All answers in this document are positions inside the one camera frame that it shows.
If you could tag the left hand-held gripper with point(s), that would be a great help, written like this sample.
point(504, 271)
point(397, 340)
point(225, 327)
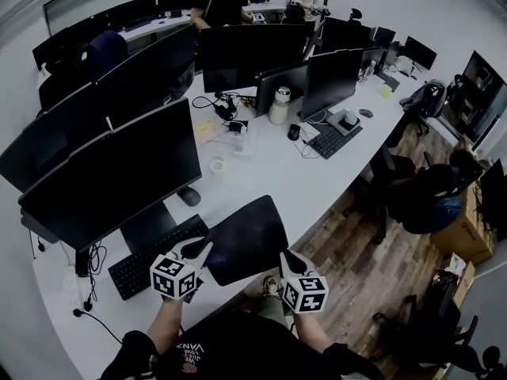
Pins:
point(174, 277)

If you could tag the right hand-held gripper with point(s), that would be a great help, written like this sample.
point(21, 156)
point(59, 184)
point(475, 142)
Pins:
point(307, 295)

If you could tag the black mouse pad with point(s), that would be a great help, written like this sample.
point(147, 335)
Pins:
point(249, 240)

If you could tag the person's left forearm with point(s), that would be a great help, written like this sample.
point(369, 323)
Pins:
point(164, 323)

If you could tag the person's right forearm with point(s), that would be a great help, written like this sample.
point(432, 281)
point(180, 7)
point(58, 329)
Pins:
point(311, 331)

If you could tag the dark grey computer mouse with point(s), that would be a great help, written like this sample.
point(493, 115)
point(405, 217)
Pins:
point(189, 196)

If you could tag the white desk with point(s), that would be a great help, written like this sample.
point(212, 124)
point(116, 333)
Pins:
point(277, 172)

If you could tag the black computer mouse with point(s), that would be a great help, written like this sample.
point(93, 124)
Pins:
point(294, 132)

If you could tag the person's light sneaker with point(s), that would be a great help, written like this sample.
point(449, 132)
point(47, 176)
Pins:
point(272, 286)

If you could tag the person's grey shorts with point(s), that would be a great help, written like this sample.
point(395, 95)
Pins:
point(273, 311)

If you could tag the black keyboard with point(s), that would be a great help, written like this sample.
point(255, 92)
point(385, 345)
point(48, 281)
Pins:
point(138, 263)
point(334, 141)

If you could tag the clear cup with drink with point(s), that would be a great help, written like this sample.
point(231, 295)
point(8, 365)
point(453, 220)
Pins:
point(216, 166)

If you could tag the person's black printed t-shirt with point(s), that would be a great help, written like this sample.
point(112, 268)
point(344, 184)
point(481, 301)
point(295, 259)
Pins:
point(245, 346)

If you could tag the large black monitor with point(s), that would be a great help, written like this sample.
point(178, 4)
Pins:
point(111, 180)

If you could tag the clear plastic box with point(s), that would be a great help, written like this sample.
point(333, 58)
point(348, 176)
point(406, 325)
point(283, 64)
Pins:
point(243, 143)

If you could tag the yellow paper notes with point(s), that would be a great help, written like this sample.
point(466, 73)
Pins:
point(204, 131)

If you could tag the black charger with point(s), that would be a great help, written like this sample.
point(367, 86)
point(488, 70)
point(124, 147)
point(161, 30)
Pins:
point(234, 126)

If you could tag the white power strip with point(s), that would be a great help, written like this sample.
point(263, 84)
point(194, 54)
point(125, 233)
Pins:
point(72, 287)

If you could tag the black office chair with bag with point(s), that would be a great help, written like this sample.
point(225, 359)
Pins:
point(428, 196)

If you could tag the grey tray with tissue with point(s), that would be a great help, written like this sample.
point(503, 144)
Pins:
point(345, 121)

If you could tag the white bottle with silver cap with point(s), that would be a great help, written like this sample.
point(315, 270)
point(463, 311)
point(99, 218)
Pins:
point(279, 107)

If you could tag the small cardboard box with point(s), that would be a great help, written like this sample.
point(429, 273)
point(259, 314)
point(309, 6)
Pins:
point(461, 275)

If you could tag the large cardboard box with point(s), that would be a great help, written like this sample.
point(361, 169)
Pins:
point(467, 228)

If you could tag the grey backed monitor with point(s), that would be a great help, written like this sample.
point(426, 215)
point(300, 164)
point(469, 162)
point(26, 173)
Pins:
point(279, 81)

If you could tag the dark blue office chair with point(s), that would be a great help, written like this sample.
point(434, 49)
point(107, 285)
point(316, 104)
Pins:
point(105, 52)

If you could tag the dark glass window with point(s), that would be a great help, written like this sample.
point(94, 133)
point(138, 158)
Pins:
point(475, 93)

